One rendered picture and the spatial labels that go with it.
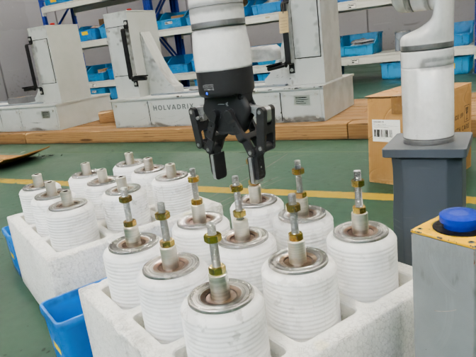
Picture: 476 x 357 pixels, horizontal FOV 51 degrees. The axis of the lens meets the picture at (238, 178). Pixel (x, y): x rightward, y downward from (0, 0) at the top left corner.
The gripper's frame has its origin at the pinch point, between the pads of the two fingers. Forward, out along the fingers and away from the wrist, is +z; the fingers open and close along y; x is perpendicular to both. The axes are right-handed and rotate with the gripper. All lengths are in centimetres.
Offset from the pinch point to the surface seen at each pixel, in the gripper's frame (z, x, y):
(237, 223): 7.4, -1.2, -0.1
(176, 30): -35, 365, -413
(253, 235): 10.1, 1.3, 0.4
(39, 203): 11, -4, -55
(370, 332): 18.6, -0.9, 19.5
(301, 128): 31, 159, -101
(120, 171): 11, 21, -61
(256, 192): 8.3, 13.1, -8.6
